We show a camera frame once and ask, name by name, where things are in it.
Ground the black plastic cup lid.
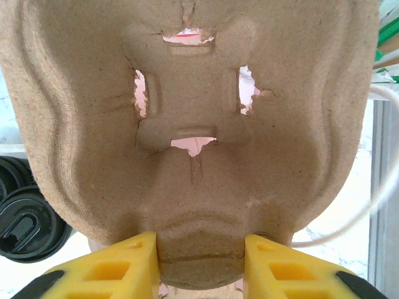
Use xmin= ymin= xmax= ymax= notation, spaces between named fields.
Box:
xmin=0 ymin=183 xmax=75 ymax=265

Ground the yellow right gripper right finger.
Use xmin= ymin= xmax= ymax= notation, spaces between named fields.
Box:
xmin=244 ymin=234 xmax=387 ymax=299

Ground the green plastic stirrer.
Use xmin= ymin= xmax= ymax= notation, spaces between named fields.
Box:
xmin=376 ymin=17 xmax=399 ymax=42

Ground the brown cardboard cup carrier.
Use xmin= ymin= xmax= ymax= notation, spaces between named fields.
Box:
xmin=0 ymin=0 xmax=382 ymax=289

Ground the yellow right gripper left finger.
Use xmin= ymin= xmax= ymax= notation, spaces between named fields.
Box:
xmin=12 ymin=230 xmax=160 ymax=299

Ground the green wrapped straw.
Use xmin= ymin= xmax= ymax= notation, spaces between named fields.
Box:
xmin=375 ymin=49 xmax=399 ymax=62

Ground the stack of black lids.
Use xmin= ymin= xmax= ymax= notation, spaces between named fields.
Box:
xmin=0 ymin=155 xmax=36 ymax=203

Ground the aluminium right table rail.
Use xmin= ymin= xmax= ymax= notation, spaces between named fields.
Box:
xmin=370 ymin=99 xmax=399 ymax=299

